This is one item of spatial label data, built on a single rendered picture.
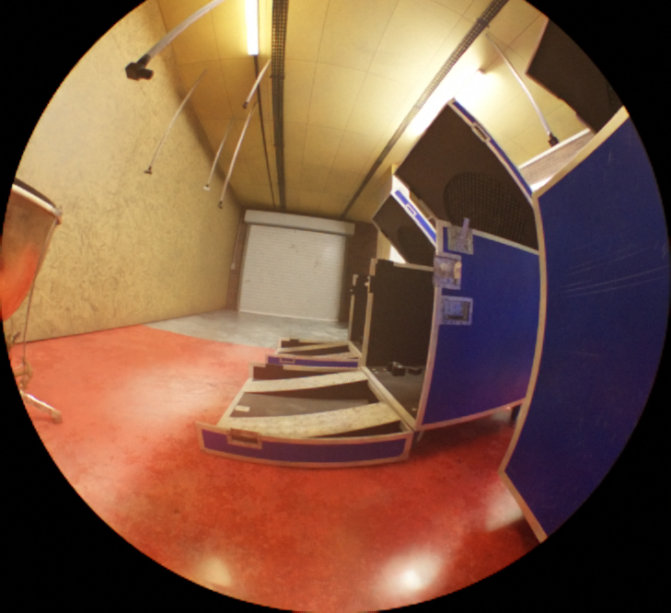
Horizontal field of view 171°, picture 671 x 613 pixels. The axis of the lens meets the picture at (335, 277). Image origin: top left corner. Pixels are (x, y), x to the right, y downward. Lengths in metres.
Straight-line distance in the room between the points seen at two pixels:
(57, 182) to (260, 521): 2.34
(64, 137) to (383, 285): 2.84
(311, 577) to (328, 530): 0.17
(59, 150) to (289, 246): 6.07
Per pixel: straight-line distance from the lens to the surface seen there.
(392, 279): 1.66
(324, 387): 1.39
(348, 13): 2.72
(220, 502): 0.80
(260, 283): 6.66
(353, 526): 0.76
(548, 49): 1.29
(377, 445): 0.90
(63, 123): 2.34
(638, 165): 0.49
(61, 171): 2.30
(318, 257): 6.72
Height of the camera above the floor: 0.64
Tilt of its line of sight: 6 degrees up
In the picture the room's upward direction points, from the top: 6 degrees clockwise
